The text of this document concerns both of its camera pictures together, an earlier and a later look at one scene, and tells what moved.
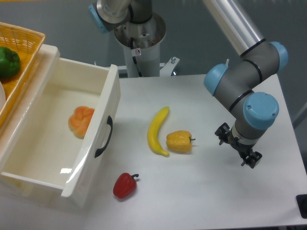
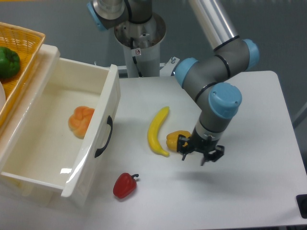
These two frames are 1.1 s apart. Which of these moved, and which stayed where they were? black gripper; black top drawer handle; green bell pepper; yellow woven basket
Moved: black gripper
Stayed: green bell pepper; yellow woven basket; black top drawer handle
